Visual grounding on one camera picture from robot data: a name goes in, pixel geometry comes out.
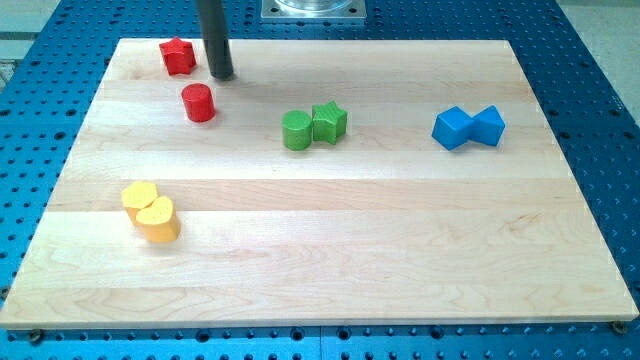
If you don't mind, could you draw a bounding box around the right board clamp screw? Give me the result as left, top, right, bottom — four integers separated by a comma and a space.
610, 321, 628, 335

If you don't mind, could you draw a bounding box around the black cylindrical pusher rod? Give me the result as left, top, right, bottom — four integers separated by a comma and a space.
196, 0, 234, 81

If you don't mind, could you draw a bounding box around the left board clamp screw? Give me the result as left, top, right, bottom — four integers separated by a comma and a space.
26, 329, 44, 345

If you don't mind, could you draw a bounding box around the red star block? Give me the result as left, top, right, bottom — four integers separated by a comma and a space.
159, 37, 196, 75

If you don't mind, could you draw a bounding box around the red cylinder block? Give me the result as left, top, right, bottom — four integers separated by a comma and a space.
181, 83, 216, 123

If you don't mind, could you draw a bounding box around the board clamp screw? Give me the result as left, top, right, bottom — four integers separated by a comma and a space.
26, 329, 44, 345
610, 321, 628, 335

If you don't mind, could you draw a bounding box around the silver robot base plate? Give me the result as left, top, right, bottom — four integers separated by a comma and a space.
260, 0, 367, 20

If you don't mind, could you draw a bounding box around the blue cube block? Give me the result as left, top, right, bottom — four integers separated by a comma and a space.
431, 106, 473, 150

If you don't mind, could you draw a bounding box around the yellow heart block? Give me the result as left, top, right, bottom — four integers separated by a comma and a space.
135, 196, 181, 243

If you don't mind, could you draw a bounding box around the green star block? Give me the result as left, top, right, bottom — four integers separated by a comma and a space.
312, 101, 348, 145

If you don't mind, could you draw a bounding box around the green cylinder block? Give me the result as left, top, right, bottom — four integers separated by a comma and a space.
281, 110, 312, 151

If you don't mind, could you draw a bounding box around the blue triangular block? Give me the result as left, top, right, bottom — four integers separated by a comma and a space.
469, 105, 506, 146

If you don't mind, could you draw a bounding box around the light wooden board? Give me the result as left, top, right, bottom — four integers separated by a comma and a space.
1, 38, 638, 329

